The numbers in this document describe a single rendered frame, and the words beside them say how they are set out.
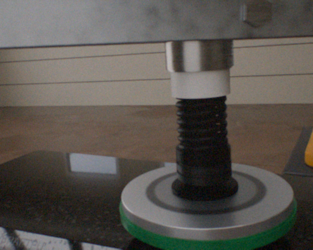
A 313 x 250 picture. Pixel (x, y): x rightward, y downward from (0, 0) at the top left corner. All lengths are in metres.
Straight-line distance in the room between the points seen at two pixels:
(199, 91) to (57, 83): 7.71
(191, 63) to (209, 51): 0.02
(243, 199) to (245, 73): 6.20
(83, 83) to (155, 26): 7.37
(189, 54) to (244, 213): 0.18
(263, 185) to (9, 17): 0.35
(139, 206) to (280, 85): 6.22
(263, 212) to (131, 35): 0.23
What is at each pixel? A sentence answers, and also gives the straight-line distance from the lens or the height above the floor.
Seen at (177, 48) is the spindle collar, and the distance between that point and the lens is 0.41.
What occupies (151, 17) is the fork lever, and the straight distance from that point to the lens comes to 0.38.
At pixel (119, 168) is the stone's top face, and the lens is 0.75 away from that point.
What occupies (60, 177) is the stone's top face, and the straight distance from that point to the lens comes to 0.75.
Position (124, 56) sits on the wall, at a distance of 7.24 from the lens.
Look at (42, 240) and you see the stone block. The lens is 0.54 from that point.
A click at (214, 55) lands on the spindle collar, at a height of 1.09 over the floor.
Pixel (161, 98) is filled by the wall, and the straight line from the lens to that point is 7.04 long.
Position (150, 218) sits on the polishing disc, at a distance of 0.41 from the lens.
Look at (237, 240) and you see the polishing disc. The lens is 0.39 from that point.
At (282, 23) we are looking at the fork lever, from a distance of 0.40.
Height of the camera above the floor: 1.11
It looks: 12 degrees down
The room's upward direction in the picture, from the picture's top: 4 degrees counter-clockwise
